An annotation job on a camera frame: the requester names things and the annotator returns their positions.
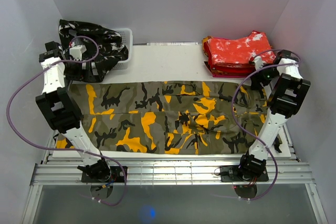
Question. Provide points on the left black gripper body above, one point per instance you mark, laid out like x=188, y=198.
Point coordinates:
x=74, y=71

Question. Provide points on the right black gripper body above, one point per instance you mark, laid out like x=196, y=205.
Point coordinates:
x=265, y=75

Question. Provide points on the orange green camouflage trousers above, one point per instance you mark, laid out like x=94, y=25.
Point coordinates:
x=171, y=117

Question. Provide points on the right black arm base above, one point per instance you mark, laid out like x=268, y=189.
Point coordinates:
x=234, y=174

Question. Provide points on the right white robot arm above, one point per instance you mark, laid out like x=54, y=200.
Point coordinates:
x=284, y=101

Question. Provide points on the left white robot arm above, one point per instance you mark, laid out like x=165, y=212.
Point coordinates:
x=63, y=114

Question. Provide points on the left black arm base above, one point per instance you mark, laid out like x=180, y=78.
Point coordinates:
x=117, y=176

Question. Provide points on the black white camouflage trousers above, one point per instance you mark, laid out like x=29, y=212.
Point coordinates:
x=102, y=43

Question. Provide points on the red folded trousers stack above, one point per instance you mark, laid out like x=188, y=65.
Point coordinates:
x=240, y=71

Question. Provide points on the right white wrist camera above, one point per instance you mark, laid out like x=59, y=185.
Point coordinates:
x=257, y=62

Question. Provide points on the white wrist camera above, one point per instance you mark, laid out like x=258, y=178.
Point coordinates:
x=76, y=52
x=257, y=62

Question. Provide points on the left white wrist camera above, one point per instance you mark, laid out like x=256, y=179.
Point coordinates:
x=76, y=52

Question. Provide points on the aluminium rail frame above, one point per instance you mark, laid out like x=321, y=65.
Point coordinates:
x=170, y=171

